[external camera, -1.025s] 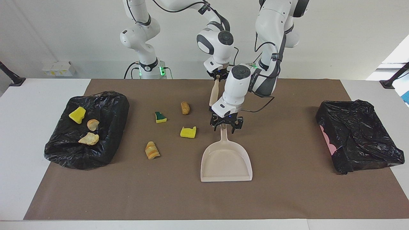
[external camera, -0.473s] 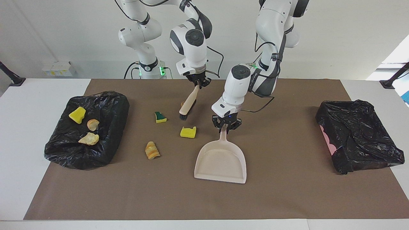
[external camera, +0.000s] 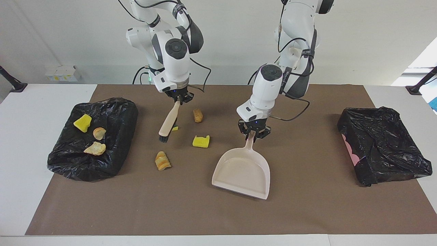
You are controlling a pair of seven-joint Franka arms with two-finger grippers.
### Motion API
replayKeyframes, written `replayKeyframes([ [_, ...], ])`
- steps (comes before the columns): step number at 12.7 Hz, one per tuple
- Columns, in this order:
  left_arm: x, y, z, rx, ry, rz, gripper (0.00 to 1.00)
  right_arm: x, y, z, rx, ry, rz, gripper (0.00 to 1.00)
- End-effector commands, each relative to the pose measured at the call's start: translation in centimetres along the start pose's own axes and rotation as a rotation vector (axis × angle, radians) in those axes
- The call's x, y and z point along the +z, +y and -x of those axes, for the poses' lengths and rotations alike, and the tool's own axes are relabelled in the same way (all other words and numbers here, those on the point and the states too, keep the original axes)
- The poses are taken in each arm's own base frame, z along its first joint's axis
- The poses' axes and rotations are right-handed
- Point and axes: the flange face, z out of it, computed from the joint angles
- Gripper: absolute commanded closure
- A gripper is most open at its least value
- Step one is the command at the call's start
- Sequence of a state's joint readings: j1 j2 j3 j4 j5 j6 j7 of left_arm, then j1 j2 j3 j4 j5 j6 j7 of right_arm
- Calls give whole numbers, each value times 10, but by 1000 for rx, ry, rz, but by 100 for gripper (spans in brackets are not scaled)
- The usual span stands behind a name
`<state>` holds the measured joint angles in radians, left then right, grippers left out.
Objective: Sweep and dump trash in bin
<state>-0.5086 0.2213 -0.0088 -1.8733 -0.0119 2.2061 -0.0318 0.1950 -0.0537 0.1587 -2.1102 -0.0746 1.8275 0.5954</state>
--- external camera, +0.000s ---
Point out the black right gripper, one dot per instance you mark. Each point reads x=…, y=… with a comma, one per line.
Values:
x=177, y=93

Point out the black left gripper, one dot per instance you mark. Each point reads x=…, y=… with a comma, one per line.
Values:
x=254, y=124

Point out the brown oval nugget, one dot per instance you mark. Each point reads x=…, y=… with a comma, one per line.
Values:
x=198, y=115

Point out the beige hand brush black bristles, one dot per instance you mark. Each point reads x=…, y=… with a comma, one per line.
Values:
x=168, y=124

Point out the beige plastic dustpan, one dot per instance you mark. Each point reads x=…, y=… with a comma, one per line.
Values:
x=242, y=171

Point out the notched yellow sponge piece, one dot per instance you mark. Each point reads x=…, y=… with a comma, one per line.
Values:
x=200, y=141

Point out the striped orange bread piece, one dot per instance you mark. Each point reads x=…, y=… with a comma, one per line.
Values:
x=162, y=161

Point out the pale foam scrap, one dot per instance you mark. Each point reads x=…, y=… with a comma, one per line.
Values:
x=95, y=149
x=99, y=133

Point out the yellow sponge chunk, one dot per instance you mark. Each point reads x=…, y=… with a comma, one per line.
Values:
x=82, y=123

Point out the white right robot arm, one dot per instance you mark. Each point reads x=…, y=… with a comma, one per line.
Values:
x=174, y=65

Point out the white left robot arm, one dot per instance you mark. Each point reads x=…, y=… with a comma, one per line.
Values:
x=268, y=89

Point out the black trash bag bin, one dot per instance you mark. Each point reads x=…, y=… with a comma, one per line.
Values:
x=112, y=164

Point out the pink plastic bin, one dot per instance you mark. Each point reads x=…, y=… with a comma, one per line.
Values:
x=351, y=152

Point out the black trash bag over pink bin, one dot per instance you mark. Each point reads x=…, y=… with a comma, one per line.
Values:
x=382, y=143

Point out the brown table mat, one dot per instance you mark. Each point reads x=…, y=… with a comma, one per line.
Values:
x=218, y=212

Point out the blue object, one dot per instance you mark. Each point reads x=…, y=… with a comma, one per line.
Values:
x=434, y=104

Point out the black camera stand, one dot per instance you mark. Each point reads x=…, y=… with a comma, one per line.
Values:
x=418, y=87
x=13, y=83

